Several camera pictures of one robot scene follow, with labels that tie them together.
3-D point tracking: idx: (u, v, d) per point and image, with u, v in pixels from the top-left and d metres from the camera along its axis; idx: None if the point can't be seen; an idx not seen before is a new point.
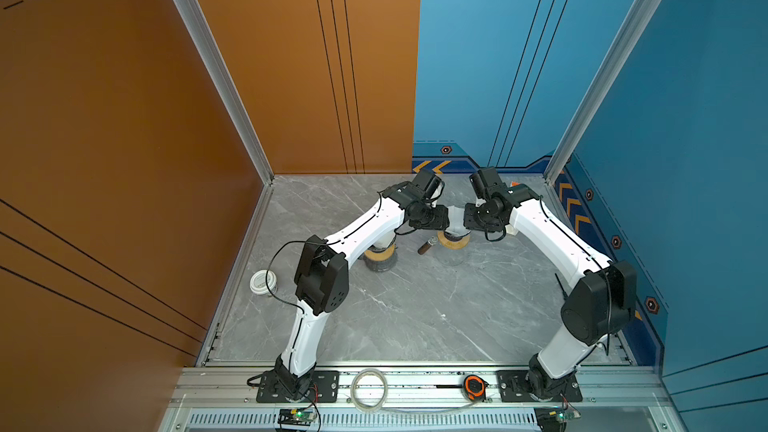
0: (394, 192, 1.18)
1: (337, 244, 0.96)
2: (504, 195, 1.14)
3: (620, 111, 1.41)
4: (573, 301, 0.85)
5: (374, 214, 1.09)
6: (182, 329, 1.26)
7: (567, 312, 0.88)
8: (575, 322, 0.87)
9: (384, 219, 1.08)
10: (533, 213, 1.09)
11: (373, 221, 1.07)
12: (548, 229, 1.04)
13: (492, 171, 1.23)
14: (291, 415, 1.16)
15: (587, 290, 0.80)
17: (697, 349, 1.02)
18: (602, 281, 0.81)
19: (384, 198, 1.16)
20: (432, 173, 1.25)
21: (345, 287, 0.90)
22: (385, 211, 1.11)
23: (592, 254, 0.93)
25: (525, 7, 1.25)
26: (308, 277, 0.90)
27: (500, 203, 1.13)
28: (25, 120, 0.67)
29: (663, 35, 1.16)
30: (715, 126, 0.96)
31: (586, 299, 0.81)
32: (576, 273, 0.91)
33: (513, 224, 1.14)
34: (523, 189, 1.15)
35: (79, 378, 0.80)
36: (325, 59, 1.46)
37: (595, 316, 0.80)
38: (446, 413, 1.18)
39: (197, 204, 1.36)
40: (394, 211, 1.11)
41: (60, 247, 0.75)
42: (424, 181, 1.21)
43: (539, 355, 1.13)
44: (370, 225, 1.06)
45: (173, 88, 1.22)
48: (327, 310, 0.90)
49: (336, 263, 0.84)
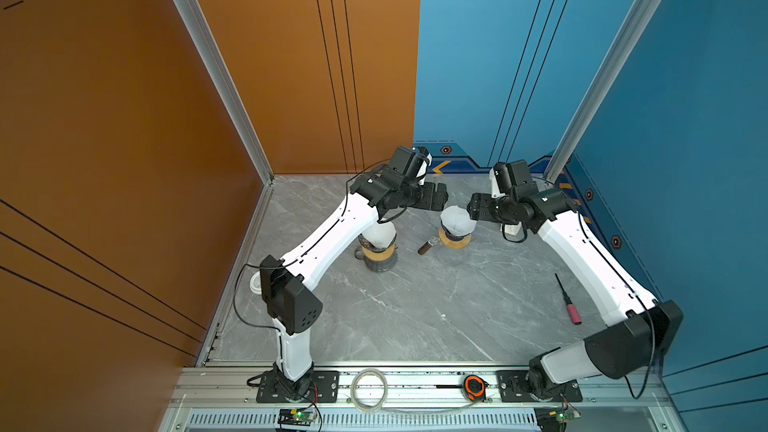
0: (364, 184, 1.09)
1: (294, 265, 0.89)
2: (537, 201, 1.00)
3: (620, 111, 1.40)
4: (606, 340, 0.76)
5: (338, 219, 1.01)
6: (181, 328, 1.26)
7: (593, 345, 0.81)
8: (601, 356, 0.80)
9: (349, 222, 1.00)
10: (568, 230, 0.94)
11: (337, 229, 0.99)
12: (586, 253, 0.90)
13: (522, 166, 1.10)
14: (291, 415, 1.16)
15: (628, 337, 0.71)
17: (699, 350, 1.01)
18: (645, 328, 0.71)
19: (350, 197, 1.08)
20: (413, 150, 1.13)
21: (315, 304, 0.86)
22: (350, 213, 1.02)
23: (636, 292, 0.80)
25: (525, 7, 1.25)
26: (274, 299, 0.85)
27: (530, 210, 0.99)
28: (23, 119, 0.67)
29: (665, 35, 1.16)
30: (715, 126, 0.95)
31: (622, 341, 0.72)
32: (616, 312, 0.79)
33: (541, 235, 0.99)
34: (558, 196, 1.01)
35: (79, 378, 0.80)
36: (325, 58, 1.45)
37: (630, 359, 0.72)
38: (445, 413, 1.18)
39: (197, 205, 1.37)
40: (362, 212, 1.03)
41: (60, 247, 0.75)
42: (403, 165, 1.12)
43: (541, 356, 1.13)
44: (333, 232, 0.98)
45: (172, 88, 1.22)
48: (299, 330, 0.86)
49: (293, 289, 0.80)
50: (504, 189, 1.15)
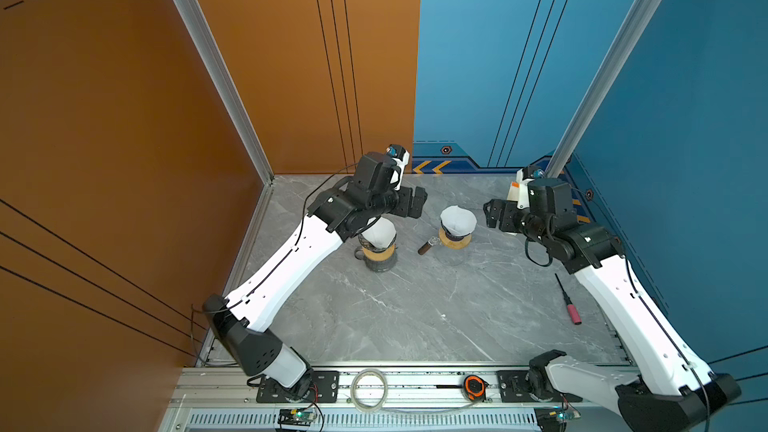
0: (325, 205, 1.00)
1: (239, 306, 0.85)
2: (579, 240, 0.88)
3: (620, 112, 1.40)
4: (649, 408, 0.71)
5: (292, 249, 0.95)
6: (181, 328, 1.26)
7: (630, 404, 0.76)
8: (638, 417, 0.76)
9: (304, 252, 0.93)
10: (614, 281, 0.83)
11: (288, 261, 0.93)
12: (635, 311, 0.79)
13: (563, 192, 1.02)
14: (291, 415, 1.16)
15: (682, 417, 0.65)
17: (698, 350, 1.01)
18: (701, 409, 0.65)
19: (308, 219, 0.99)
20: (379, 160, 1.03)
21: (263, 345, 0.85)
22: (305, 242, 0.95)
23: (690, 363, 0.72)
25: (525, 7, 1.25)
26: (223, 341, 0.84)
27: (572, 248, 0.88)
28: (23, 119, 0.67)
29: (664, 35, 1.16)
30: (715, 126, 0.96)
31: (672, 417, 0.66)
32: (666, 385, 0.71)
33: (576, 274, 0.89)
34: (603, 236, 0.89)
35: (79, 378, 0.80)
36: (325, 58, 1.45)
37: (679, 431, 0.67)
38: (446, 413, 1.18)
39: (197, 205, 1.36)
40: (319, 239, 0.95)
41: (60, 247, 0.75)
42: (368, 179, 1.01)
43: (548, 362, 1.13)
44: (285, 265, 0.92)
45: (172, 88, 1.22)
48: (255, 368, 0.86)
49: (235, 336, 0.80)
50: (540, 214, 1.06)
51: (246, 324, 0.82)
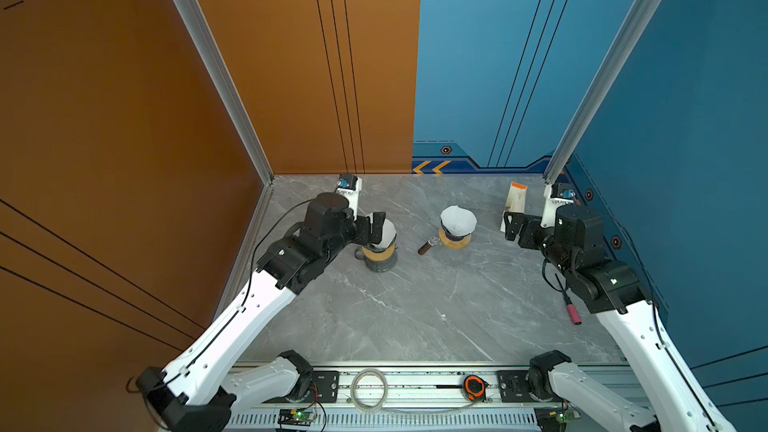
0: (274, 259, 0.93)
1: (177, 381, 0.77)
2: (606, 283, 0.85)
3: (620, 111, 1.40)
4: None
5: (239, 310, 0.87)
6: (181, 329, 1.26)
7: None
8: None
9: (252, 312, 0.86)
10: (639, 327, 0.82)
11: (236, 323, 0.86)
12: (661, 363, 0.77)
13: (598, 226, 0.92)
14: (291, 415, 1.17)
15: None
17: (699, 350, 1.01)
18: None
19: (257, 275, 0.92)
20: (328, 206, 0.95)
21: (207, 421, 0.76)
22: (254, 300, 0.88)
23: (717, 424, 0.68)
25: (524, 7, 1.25)
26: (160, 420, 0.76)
27: (594, 290, 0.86)
28: (23, 119, 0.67)
29: (664, 35, 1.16)
30: (715, 127, 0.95)
31: None
32: None
33: (597, 313, 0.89)
34: (630, 280, 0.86)
35: (79, 379, 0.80)
36: (325, 58, 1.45)
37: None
38: (446, 413, 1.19)
39: (197, 205, 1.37)
40: (267, 296, 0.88)
41: (60, 247, 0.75)
42: (319, 226, 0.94)
43: (553, 368, 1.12)
44: (231, 327, 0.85)
45: (172, 88, 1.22)
48: None
49: (172, 415, 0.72)
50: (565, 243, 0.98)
51: (185, 401, 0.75)
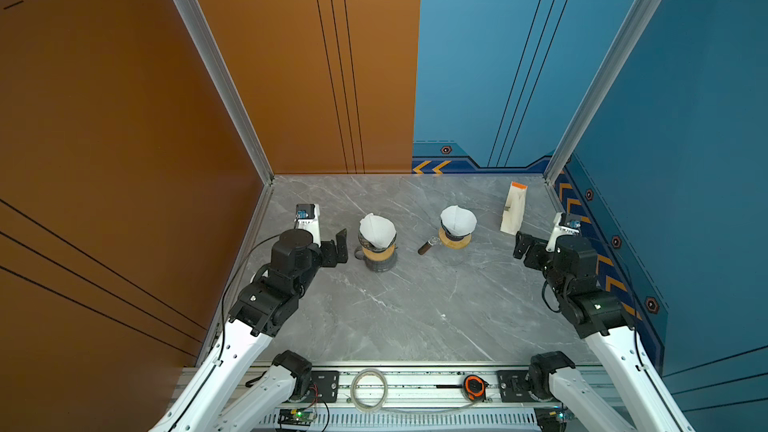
0: (247, 307, 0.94)
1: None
2: (589, 307, 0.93)
3: (621, 111, 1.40)
4: None
5: (217, 363, 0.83)
6: (181, 329, 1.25)
7: None
8: None
9: (231, 363, 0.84)
10: (620, 349, 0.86)
11: (213, 378, 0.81)
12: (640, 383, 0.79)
13: (592, 257, 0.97)
14: (291, 415, 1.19)
15: None
17: (698, 350, 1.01)
18: None
19: (230, 325, 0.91)
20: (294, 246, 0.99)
21: None
22: (232, 351, 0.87)
23: None
25: (524, 7, 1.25)
26: None
27: (580, 314, 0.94)
28: (24, 119, 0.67)
29: (664, 36, 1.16)
30: (716, 127, 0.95)
31: None
32: None
33: (588, 340, 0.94)
34: (614, 305, 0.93)
35: (79, 380, 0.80)
36: (325, 57, 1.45)
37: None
38: (445, 413, 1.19)
39: (197, 205, 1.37)
40: (244, 345, 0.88)
41: (60, 247, 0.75)
42: (286, 267, 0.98)
43: (554, 371, 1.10)
44: (211, 383, 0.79)
45: (172, 87, 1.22)
48: None
49: None
50: (560, 269, 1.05)
51: None
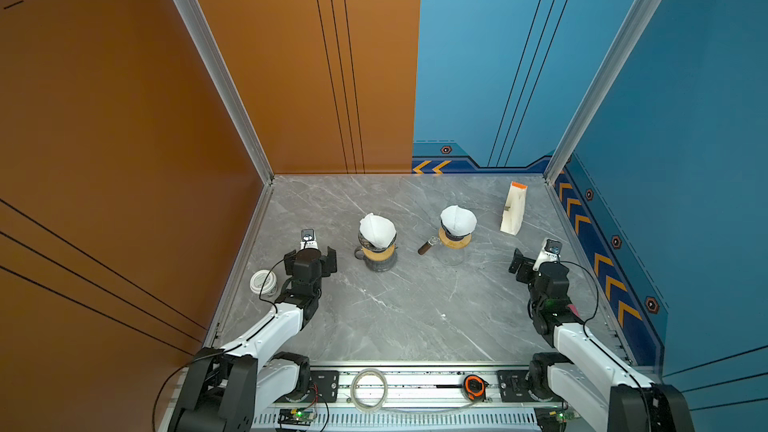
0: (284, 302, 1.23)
1: (238, 348, 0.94)
2: (550, 319, 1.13)
3: (621, 110, 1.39)
4: (611, 424, 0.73)
5: (274, 316, 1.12)
6: (181, 329, 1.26)
7: None
8: None
9: (284, 318, 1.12)
10: (573, 329, 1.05)
11: (273, 321, 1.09)
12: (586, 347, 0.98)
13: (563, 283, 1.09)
14: (291, 415, 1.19)
15: (620, 405, 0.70)
17: (697, 350, 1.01)
18: (638, 396, 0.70)
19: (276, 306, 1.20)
20: (311, 259, 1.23)
21: (250, 409, 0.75)
22: (283, 312, 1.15)
23: (632, 372, 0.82)
25: (524, 7, 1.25)
26: (193, 414, 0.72)
27: (544, 328, 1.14)
28: (24, 119, 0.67)
29: (663, 36, 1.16)
30: (716, 126, 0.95)
31: (616, 414, 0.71)
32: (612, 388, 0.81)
33: (555, 344, 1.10)
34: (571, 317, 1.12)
35: (78, 381, 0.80)
36: (325, 57, 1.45)
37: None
38: (446, 413, 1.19)
39: (197, 205, 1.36)
40: (292, 309, 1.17)
41: (60, 246, 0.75)
42: (307, 276, 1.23)
43: (549, 362, 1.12)
44: (271, 324, 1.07)
45: (172, 87, 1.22)
48: None
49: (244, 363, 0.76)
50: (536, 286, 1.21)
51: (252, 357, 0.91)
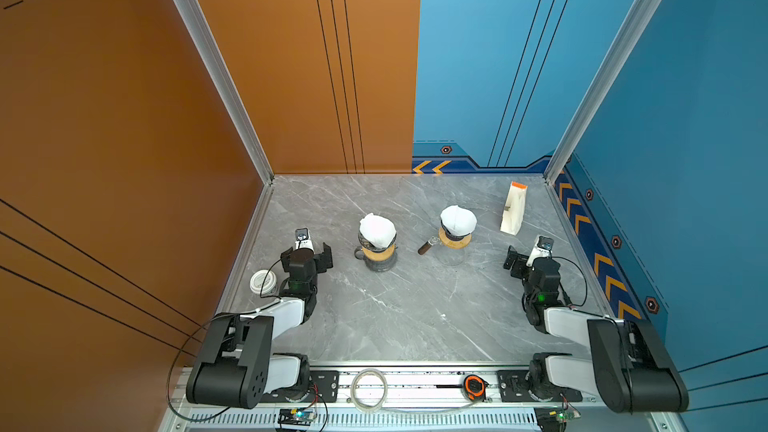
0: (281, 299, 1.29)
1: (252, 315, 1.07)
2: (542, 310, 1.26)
3: (621, 110, 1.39)
4: (594, 355, 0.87)
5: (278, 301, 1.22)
6: (181, 328, 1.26)
7: (600, 372, 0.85)
8: (608, 382, 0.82)
9: (290, 302, 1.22)
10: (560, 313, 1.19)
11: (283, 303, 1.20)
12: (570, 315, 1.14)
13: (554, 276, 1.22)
14: (291, 415, 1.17)
15: (597, 330, 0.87)
17: (698, 350, 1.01)
18: (611, 324, 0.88)
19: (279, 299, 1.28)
20: (305, 259, 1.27)
21: (265, 364, 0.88)
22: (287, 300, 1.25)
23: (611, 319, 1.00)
25: (524, 7, 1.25)
26: (214, 366, 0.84)
27: (535, 318, 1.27)
28: (24, 119, 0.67)
29: (663, 36, 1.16)
30: (716, 125, 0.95)
31: (596, 341, 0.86)
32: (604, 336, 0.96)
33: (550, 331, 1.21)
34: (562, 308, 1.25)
35: (78, 381, 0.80)
36: (325, 57, 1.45)
37: (613, 359, 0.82)
38: (445, 413, 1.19)
39: (197, 205, 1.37)
40: (295, 300, 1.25)
41: (59, 246, 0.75)
42: (302, 275, 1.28)
43: (547, 354, 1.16)
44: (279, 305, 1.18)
45: (172, 87, 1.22)
48: (249, 401, 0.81)
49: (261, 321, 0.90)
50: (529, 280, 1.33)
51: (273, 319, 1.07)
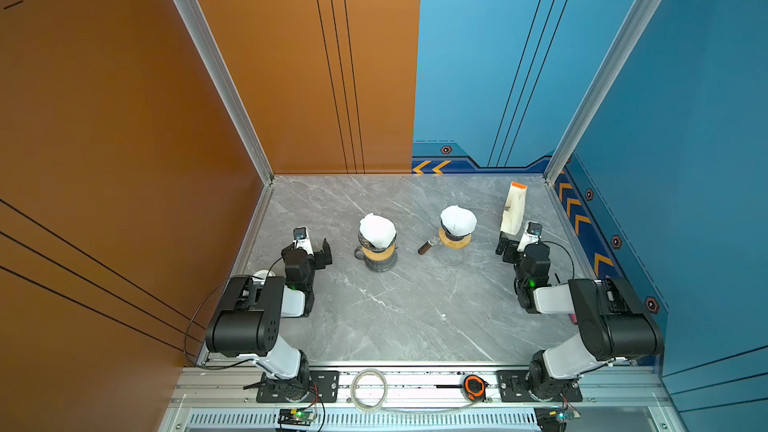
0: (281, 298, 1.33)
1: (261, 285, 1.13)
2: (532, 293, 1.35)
3: (621, 110, 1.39)
4: (578, 312, 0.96)
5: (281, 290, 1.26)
6: (181, 328, 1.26)
7: (584, 326, 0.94)
8: (591, 333, 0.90)
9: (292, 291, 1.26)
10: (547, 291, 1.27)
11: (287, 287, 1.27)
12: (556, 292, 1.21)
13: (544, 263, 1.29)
14: (291, 415, 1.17)
15: (577, 286, 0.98)
17: (698, 349, 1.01)
18: (590, 281, 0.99)
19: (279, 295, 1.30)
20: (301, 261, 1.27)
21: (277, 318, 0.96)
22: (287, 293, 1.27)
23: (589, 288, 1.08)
25: (524, 7, 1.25)
26: (232, 312, 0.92)
27: (525, 302, 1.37)
28: (23, 120, 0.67)
29: (664, 35, 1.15)
30: (716, 125, 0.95)
31: (578, 297, 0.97)
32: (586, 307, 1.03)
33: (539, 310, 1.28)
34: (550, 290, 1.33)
35: (78, 380, 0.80)
36: (325, 57, 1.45)
37: (593, 308, 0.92)
38: (446, 413, 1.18)
39: (197, 204, 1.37)
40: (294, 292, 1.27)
41: (59, 246, 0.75)
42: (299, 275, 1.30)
43: (544, 351, 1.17)
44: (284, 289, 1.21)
45: (172, 87, 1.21)
48: (265, 345, 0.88)
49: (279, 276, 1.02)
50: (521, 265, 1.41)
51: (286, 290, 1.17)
